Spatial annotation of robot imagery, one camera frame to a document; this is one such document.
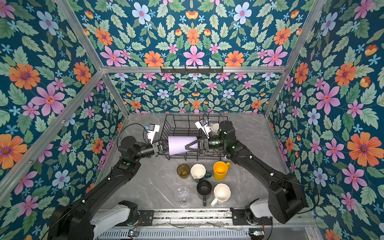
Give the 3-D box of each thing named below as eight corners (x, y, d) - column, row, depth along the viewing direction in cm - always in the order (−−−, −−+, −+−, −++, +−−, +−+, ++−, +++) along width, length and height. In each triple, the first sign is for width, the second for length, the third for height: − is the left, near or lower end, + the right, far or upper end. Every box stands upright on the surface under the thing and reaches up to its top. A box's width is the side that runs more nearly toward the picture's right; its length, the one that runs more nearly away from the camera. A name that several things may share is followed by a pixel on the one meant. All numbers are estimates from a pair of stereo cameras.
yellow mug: (213, 180, 87) (214, 174, 80) (213, 167, 92) (213, 161, 85) (229, 180, 87) (232, 174, 80) (228, 167, 92) (230, 161, 85)
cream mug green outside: (195, 187, 85) (194, 181, 76) (189, 174, 90) (187, 167, 81) (210, 179, 87) (211, 172, 79) (204, 167, 92) (204, 159, 84)
